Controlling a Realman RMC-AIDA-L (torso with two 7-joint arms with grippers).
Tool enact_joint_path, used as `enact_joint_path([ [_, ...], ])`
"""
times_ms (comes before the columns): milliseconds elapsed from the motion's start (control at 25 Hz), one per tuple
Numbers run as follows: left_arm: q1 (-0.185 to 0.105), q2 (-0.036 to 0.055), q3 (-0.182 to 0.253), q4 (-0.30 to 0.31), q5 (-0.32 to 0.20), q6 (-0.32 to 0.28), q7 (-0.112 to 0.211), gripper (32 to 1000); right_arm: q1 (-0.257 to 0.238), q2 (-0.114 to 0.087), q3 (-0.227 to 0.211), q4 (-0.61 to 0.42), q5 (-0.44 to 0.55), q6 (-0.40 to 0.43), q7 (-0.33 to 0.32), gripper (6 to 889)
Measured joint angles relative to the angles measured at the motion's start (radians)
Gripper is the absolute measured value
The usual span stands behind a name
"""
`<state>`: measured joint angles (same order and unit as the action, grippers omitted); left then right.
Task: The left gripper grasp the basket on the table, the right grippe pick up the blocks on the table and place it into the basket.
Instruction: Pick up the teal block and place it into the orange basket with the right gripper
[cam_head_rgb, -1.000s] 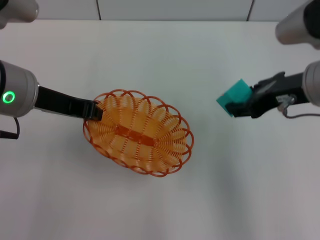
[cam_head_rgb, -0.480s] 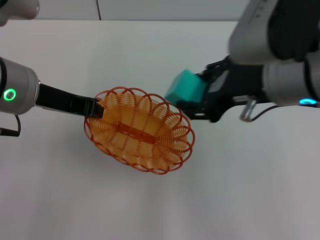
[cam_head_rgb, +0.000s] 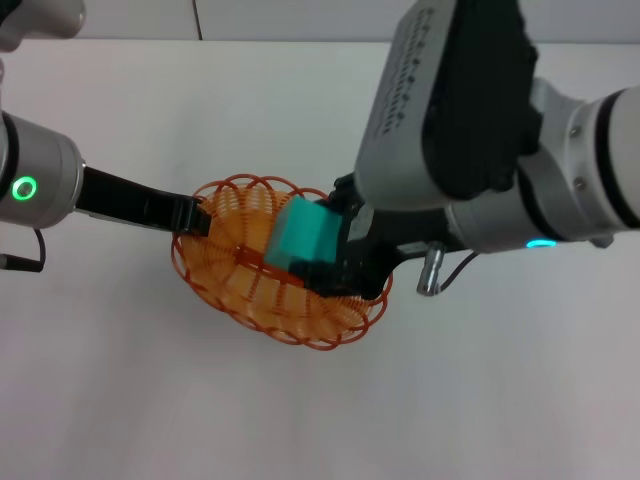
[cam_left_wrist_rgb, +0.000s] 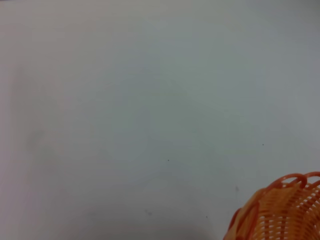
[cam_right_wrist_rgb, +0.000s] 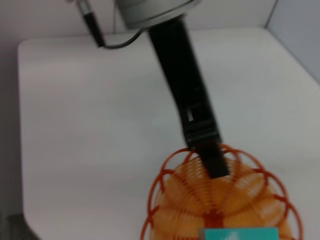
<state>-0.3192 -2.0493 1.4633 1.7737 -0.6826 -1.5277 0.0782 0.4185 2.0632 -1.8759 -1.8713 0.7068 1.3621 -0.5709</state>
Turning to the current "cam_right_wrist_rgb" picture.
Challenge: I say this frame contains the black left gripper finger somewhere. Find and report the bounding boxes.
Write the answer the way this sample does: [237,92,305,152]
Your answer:
[195,139,230,180]

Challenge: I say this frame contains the orange woven plastic basket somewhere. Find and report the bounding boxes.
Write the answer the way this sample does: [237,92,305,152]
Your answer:
[139,143,305,240]

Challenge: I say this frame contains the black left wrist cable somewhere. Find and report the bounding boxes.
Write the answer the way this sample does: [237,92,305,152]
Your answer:
[66,0,152,50]

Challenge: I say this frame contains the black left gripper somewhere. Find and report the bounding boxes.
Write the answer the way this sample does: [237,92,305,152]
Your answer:
[148,18,224,151]

